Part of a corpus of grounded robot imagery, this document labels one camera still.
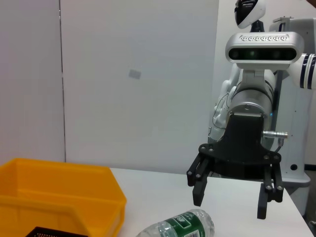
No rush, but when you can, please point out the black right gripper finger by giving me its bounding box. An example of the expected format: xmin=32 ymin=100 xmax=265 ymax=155
xmin=187 ymin=154 xmax=213 ymax=207
xmin=256 ymin=161 xmax=283 ymax=220

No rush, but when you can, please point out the black mesh pen holder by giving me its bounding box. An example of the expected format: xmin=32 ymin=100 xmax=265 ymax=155
xmin=26 ymin=226 xmax=88 ymax=237

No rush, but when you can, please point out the clear green-label water bottle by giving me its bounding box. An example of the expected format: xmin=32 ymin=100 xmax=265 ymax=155
xmin=135 ymin=208 xmax=216 ymax=237

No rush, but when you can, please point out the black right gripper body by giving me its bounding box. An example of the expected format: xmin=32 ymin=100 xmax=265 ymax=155
xmin=198 ymin=111 xmax=282 ymax=180

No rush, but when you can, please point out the white robot torso column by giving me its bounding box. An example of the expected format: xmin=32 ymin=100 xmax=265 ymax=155
xmin=268 ymin=16 xmax=316 ymax=189

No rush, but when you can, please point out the yellow plastic bin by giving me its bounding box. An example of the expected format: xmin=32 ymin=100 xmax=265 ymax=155
xmin=0 ymin=158 xmax=127 ymax=237

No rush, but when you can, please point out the white black robot head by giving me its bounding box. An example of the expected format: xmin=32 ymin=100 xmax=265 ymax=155
xmin=234 ymin=0 xmax=266 ymax=30

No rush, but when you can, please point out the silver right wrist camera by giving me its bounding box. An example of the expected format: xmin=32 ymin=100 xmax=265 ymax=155
xmin=226 ymin=32 xmax=305 ymax=72

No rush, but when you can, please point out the right gripper cable with plug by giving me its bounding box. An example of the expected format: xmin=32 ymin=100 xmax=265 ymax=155
xmin=262 ymin=130 xmax=289 ymax=154

